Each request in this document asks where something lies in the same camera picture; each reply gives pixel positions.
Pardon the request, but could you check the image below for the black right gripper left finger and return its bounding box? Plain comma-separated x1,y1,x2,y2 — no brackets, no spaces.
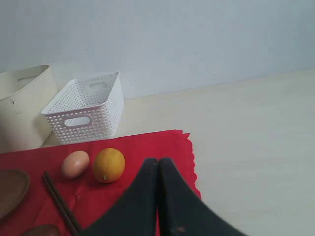
82,158,158,236

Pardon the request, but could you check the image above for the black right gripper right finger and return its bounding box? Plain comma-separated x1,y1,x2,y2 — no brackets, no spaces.
157,158,244,236

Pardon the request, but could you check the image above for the yellow lemon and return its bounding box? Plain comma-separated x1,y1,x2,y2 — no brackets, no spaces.
93,148,126,183

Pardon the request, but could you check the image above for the brown egg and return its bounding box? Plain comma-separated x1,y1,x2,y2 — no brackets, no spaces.
62,150,90,179

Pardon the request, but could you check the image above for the red tablecloth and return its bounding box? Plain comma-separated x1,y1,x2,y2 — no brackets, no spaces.
0,130,197,236

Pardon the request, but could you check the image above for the brown wooden spoon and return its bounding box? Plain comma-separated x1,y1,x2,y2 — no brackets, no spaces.
20,224,60,236

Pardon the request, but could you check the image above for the dark wooden chopstick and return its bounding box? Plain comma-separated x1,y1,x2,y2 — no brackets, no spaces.
42,175,78,236
43,171,82,235

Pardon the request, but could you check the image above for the white perforated plastic basket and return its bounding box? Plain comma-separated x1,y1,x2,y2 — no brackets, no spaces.
41,72,124,145

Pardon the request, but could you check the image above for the brown wooden plate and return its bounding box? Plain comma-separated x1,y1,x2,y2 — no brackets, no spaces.
0,170,31,220

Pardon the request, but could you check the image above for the cream plastic bin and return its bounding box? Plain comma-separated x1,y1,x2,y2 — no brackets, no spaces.
0,65,58,153

